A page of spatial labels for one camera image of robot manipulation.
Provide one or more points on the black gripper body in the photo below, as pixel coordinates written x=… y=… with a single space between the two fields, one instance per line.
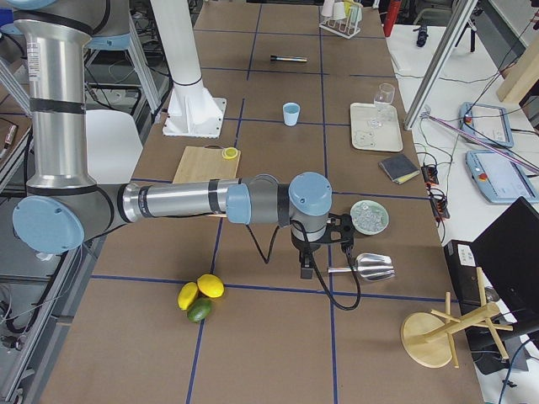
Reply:
x=305 y=247

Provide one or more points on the metal muddler black tip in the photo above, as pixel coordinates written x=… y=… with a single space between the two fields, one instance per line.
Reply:
x=289 y=59

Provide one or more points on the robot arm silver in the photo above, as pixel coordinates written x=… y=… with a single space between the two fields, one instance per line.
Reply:
x=65 y=206

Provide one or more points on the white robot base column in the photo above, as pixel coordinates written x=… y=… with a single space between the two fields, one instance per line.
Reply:
x=192 y=111

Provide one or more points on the yellow lemon front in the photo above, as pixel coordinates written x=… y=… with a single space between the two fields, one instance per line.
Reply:
x=210 y=285

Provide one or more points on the yellow lemon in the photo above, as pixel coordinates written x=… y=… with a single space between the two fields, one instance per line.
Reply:
x=210 y=285
x=187 y=295

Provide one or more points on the lemon half on board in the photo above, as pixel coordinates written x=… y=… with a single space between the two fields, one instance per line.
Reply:
x=230 y=153

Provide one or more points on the yellow lemon back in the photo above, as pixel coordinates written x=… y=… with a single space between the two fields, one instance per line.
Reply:
x=187 y=295

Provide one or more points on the light blue cup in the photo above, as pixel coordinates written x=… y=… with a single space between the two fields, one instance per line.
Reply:
x=291 y=112

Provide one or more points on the white cup rack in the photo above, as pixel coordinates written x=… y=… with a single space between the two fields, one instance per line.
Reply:
x=341 y=18

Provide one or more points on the metal ice scoop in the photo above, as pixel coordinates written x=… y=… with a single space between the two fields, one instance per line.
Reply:
x=371 y=267

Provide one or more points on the green bowl of ice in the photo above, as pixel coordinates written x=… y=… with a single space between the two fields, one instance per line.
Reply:
x=369 y=217

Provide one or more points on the green lime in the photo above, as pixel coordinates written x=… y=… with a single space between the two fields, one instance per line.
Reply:
x=199 y=310

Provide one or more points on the grey folded cloth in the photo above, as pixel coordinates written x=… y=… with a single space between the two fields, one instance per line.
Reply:
x=399 y=168

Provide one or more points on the bamboo cutting board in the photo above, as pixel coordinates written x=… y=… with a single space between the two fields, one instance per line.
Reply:
x=200 y=164

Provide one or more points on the cream bear tray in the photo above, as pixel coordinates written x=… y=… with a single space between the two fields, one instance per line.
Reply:
x=371 y=131

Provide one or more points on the wooden mug tree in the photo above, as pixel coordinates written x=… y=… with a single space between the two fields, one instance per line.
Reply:
x=428 y=339

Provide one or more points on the clear wine glass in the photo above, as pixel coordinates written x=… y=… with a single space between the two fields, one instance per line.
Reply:
x=382 y=99

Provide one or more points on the black laptop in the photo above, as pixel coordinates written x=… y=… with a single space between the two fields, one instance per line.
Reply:
x=507 y=252

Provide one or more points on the near teach pendant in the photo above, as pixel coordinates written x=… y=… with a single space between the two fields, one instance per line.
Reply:
x=499 y=180

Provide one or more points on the teach pendant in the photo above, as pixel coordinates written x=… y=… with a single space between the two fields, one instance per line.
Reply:
x=487 y=122
x=499 y=180

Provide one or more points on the far teach pendant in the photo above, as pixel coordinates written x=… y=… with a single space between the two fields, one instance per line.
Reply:
x=487 y=122

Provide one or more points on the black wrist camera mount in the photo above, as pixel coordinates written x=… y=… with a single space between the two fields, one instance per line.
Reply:
x=341 y=231

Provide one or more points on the aluminium frame post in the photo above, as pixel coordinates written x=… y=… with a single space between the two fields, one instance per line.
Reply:
x=456 y=25

